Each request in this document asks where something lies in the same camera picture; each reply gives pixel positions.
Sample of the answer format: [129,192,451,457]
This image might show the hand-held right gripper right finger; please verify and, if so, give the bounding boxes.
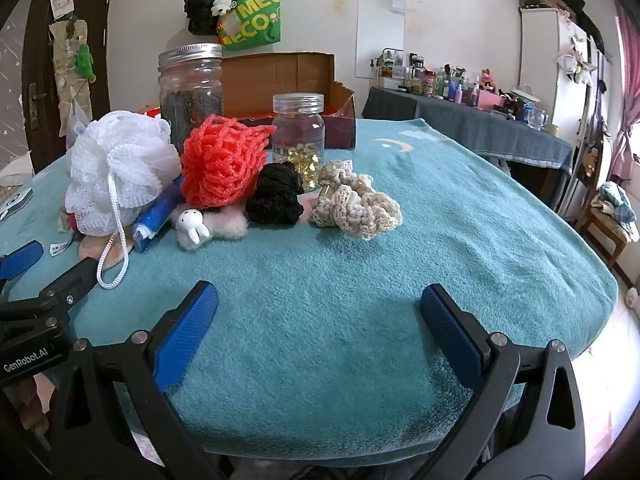
[420,283,587,480]

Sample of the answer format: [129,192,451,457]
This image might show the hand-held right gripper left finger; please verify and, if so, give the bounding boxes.
[50,281,236,480]

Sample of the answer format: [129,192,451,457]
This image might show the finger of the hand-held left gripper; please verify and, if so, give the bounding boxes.
[0,241,45,281]
[0,257,101,325]

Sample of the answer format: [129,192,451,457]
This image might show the pale pink soft cloth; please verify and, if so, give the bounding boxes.
[80,232,136,268]

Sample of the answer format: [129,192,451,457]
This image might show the white rabbit pink plush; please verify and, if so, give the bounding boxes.
[172,207,249,251]

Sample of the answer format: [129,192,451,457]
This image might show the white mesh bath pouf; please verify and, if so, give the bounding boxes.
[65,110,183,291]

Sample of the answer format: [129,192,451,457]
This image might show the beige crochet scrunchie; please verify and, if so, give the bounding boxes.
[307,160,403,242]

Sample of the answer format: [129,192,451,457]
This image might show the black scrunchie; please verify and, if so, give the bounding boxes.
[245,162,306,226]

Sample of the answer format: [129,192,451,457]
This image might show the cardboard box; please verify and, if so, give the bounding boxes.
[135,51,357,151]

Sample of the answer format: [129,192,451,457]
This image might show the person's left hand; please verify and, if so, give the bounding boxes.
[10,375,53,436]

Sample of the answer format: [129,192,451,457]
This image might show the white card packet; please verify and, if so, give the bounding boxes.
[0,187,33,221]

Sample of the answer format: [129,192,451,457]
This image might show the blue tube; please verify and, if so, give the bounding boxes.
[131,180,186,253]

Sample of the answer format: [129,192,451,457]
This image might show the teal printed blanket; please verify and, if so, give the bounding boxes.
[0,118,618,461]

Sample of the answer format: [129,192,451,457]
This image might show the beige hanging organizer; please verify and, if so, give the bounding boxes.
[49,17,96,138]

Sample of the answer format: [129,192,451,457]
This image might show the wooden chair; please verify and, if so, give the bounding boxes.
[580,180,640,268]

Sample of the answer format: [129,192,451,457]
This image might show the dark brown door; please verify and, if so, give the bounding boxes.
[22,0,116,161]

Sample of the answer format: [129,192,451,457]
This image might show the green frog toy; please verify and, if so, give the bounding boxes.
[74,44,98,83]

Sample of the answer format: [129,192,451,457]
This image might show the side table with grey cloth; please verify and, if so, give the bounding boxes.
[361,86,575,211]

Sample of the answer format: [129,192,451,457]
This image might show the pile of clothes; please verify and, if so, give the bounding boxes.
[592,180,640,241]

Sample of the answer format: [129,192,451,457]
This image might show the large glass tea jar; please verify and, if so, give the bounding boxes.
[158,43,224,156]

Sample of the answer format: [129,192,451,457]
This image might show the small jar of yellow capsules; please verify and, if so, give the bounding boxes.
[271,92,327,188]

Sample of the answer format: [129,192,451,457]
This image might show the row of cosmetic bottles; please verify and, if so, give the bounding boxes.
[370,47,551,131]

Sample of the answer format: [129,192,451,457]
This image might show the pink curtain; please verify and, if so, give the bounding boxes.
[612,5,640,181]

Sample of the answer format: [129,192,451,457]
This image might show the white cabinet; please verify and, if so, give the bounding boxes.
[517,7,613,221]

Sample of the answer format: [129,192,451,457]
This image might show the black hanging bag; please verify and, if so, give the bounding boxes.
[183,0,231,37]

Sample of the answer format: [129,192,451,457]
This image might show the green tote bag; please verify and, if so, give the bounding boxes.
[217,0,283,52]

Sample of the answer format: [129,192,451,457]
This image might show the black clothing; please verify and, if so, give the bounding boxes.
[540,0,608,51]

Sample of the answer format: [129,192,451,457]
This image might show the door handle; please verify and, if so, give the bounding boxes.
[27,82,47,131]

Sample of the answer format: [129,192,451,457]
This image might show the wall mirror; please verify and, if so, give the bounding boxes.
[356,0,406,80]

